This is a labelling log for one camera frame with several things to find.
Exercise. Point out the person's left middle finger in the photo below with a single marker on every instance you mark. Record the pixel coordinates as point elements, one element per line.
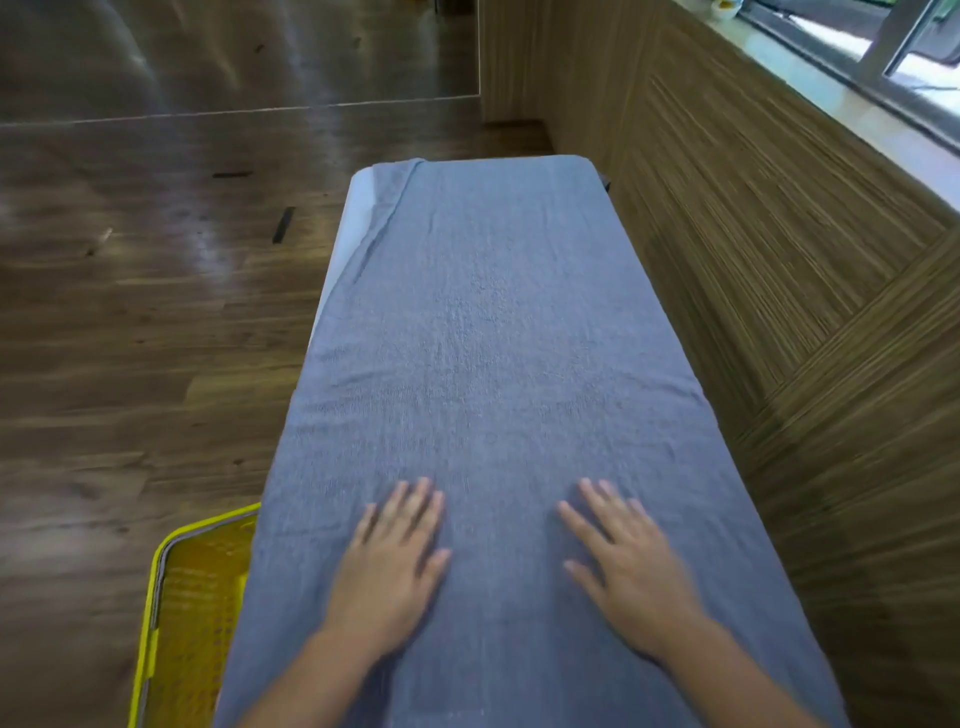
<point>414,510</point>

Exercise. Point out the person's right hand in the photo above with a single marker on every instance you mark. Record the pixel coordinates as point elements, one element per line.
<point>637,577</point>

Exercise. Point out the yellow plastic basket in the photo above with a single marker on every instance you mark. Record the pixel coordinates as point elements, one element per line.
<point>191,615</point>

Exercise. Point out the small bowl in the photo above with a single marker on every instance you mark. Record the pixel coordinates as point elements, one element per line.
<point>724,9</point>

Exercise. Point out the person's right little finger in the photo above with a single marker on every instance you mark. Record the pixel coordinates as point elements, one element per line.
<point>649,519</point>

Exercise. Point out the person's left hand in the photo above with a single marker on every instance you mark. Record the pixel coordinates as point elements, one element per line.
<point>386,577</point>

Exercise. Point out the white padded table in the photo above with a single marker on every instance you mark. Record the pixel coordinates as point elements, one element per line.
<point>358,217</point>

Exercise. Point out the person's left little finger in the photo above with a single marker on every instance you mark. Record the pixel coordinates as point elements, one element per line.
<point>363,525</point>

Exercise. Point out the person's right middle finger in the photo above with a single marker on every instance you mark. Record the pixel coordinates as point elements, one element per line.
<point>604,508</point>

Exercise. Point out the person's left thumb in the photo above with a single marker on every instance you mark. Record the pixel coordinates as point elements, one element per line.
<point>439,571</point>

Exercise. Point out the white window sill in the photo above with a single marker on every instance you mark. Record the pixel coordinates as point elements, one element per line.
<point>847,101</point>

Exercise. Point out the blue-grey towel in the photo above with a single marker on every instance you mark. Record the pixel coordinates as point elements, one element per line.
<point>495,337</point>

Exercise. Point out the grey window frame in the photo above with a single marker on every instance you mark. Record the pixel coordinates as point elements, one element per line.
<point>892,52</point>

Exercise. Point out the person's left forearm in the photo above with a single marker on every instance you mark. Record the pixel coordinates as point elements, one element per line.
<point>315,686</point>

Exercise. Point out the person's right forearm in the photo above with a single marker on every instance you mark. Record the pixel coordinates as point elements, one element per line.
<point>731,675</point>

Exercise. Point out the person's right thumb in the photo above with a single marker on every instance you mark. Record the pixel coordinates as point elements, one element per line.
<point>585,581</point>

